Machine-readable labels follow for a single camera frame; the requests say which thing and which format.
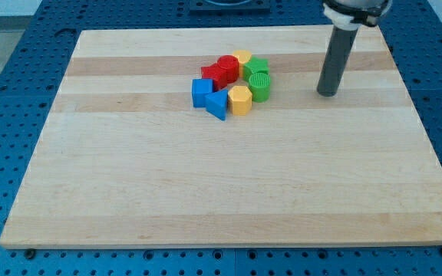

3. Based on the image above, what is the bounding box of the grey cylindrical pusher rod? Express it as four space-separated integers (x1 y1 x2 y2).
317 26 358 97

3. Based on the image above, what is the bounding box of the yellow hexagonal prism block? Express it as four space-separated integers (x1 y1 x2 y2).
228 86 252 116

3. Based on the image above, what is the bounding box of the blue triangular prism block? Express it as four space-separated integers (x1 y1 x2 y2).
205 90 228 120

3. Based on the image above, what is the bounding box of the red star block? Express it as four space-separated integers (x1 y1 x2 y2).
201 64 228 91

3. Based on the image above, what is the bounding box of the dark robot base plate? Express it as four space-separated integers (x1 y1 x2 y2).
188 0 271 14

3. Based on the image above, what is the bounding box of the yellow cylinder block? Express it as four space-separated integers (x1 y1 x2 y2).
232 50 252 77

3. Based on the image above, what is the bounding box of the blue perforated table plate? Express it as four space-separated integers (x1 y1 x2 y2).
0 0 442 275

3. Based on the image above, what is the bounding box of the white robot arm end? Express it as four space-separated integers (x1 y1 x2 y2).
322 0 393 31

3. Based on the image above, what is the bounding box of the green star block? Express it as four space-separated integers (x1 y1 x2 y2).
242 56 269 81

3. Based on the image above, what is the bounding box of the blue cube block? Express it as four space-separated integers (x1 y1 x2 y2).
191 78 214 108

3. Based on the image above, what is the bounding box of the light wooden board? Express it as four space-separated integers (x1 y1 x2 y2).
0 25 442 249

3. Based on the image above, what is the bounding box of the red cylinder block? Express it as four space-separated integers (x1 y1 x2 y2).
217 55 239 84

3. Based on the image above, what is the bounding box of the green cylinder block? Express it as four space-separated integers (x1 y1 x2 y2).
249 73 271 103

